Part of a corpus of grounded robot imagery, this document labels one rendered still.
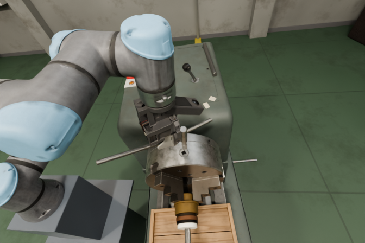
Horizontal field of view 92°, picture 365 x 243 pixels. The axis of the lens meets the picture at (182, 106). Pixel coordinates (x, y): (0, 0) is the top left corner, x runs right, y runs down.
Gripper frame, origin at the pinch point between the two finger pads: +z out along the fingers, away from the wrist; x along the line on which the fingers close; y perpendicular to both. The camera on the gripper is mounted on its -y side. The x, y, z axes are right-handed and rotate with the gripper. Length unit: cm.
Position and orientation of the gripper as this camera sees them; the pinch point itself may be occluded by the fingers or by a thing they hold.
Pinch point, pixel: (173, 141)
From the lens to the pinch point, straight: 53.7
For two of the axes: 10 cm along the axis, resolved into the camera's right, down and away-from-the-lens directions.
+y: -8.8, 3.6, -3.0
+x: 4.7, 6.5, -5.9
